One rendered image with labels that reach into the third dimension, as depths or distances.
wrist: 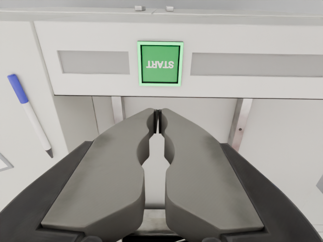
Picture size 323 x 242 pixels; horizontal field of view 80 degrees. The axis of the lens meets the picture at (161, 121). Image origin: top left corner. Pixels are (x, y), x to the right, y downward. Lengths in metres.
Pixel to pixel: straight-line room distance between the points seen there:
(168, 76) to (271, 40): 0.13
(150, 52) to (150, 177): 0.40
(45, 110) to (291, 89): 0.35
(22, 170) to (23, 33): 0.24
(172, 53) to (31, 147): 0.27
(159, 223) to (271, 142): 0.38
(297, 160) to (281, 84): 0.36
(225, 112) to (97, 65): 0.30
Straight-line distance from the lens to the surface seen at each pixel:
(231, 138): 0.49
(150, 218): 0.62
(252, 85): 0.30
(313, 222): 0.93
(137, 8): 0.60
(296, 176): 0.69
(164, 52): 0.25
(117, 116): 0.43
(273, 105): 0.51
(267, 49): 0.29
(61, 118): 0.33
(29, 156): 0.40
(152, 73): 0.26
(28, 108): 0.33
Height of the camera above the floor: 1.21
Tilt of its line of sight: 59 degrees down
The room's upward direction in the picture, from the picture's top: 180 degrees counter-clockwise
